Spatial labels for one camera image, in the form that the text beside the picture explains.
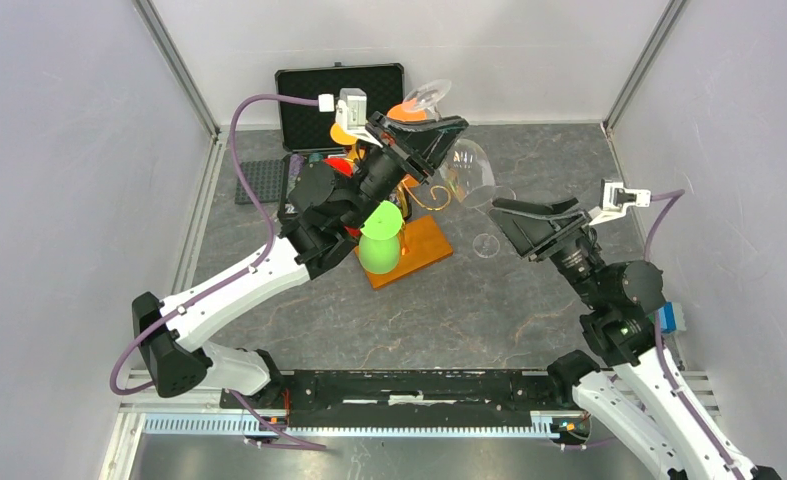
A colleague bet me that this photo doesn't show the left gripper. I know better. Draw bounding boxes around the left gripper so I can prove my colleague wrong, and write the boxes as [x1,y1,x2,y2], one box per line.
[341,112,470,231]

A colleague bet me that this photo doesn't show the clear wine glass front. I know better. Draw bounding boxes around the clear wine glass front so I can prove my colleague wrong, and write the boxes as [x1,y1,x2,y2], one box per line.
[472,185,517,259]

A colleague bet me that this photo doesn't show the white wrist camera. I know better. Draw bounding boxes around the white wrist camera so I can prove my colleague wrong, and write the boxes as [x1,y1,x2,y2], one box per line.
[589,179,652,226]
[335,88,381,146]

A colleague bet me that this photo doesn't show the orange wooden rack base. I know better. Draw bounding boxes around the orange wooden rack base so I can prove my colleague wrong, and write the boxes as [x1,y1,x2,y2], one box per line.
[363,215,454,290]

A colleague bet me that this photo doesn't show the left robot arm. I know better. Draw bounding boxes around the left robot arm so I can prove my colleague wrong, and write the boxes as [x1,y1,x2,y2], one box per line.
[132,113,469,408]

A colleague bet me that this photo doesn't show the clear wine glass back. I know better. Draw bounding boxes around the clear wine glass back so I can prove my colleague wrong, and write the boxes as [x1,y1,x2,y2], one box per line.
[401,79,496,208]

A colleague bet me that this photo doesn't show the clear wine glass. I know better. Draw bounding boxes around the clear wine glass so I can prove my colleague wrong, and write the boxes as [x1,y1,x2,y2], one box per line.
[401,79,496,208]
[472,185,517,259]

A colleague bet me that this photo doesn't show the black poker chip case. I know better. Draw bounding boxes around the black poker chip case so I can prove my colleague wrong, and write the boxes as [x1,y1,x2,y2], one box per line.
[274,63,405,157]

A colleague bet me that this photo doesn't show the green wine glass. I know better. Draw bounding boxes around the green wine glass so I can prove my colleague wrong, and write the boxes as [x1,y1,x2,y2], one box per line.
[358,201,404,275]

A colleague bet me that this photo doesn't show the white slotted cable duct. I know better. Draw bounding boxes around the white slotted cable duct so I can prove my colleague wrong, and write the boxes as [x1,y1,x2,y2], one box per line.
[142,412,588,440]

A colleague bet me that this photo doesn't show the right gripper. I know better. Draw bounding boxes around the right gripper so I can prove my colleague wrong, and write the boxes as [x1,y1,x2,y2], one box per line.
[487,195,607,309]

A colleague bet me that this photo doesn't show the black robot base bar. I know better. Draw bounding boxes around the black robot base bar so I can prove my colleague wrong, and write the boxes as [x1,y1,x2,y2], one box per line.
[246,369,567,427]

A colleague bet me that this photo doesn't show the yellow wine glass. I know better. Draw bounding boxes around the yellow wine glass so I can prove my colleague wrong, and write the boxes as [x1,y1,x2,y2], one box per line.
[329,123,358,147]

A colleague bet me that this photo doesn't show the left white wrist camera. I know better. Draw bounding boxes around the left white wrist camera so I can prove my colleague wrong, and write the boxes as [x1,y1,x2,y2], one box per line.
[335,88,381,146]

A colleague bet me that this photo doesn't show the gold wire glass rack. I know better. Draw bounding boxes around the gold wire glass rack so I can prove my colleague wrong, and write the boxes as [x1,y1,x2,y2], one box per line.
[398,176,453,212]

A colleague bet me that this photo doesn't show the blue green toy blocks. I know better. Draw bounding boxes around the blue green toy blocks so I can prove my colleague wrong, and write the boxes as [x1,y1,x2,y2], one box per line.
[657,302,686,334]

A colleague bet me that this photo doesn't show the red wine glass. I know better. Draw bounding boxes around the red wine glass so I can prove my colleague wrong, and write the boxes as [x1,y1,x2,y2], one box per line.
[324,157,361,239]

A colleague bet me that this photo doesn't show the orange wine glass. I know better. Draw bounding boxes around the orange wine glass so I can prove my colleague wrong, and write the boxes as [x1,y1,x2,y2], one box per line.
[386,103,428,188]

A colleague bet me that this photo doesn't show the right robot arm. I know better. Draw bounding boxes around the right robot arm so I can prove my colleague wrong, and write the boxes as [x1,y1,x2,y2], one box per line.
[488,198,779,479]

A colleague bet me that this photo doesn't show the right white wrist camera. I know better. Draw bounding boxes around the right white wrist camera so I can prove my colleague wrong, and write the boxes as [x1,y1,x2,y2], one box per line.
[589,179,652,226]

